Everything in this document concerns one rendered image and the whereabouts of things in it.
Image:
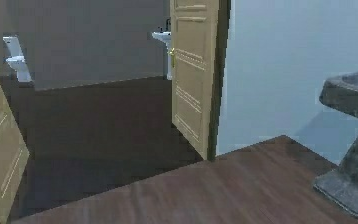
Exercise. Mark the beige panelled room door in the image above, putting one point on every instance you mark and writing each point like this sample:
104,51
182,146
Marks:
193,73
3,153

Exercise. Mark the black sink faucet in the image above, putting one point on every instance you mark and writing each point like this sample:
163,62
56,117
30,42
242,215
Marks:
168,24

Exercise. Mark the white toilet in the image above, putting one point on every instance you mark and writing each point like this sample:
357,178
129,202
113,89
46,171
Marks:
17,60

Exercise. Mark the white pedestal sink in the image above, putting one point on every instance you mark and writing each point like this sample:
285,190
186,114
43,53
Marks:
167,43

